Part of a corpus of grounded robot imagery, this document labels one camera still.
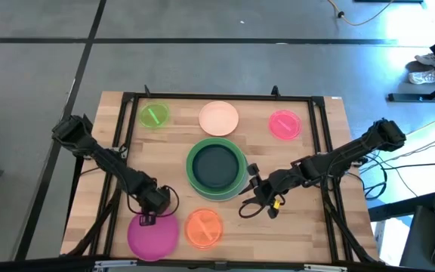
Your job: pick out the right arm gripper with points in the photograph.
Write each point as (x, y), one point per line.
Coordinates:
(274, 185)

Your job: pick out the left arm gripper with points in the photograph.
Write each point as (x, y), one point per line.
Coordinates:
(153, 198)

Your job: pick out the magenta plastic plate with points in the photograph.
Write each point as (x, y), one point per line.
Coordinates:
(153, 240)

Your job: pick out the dark plastic plate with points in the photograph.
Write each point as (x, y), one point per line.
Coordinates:
(215, 167)

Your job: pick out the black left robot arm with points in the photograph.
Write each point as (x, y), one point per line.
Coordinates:
(104, 156)

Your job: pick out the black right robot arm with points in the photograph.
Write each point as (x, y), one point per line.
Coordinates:
(338, 156)

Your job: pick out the translucent orange plastic plate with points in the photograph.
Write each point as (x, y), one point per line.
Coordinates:
(204, 228)

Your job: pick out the translucent pink plastic plate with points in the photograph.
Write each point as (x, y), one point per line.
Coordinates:
(284, 124)

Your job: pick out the peach plastic plate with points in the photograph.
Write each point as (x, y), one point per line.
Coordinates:
(218, 118)

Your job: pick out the translucent green plastic plate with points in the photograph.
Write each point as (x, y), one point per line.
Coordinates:
(154, 115)

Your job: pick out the black stand base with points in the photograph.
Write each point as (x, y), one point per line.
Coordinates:
(421, 97)

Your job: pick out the person's shoe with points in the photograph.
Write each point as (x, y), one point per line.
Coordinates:
(430, 59)
(423, 76)

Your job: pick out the silver mounting bracket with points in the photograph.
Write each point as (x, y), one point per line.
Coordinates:
(325, 268)
(115, 264)

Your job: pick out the black aluminium table frame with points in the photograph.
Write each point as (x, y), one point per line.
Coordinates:
(221, 96)

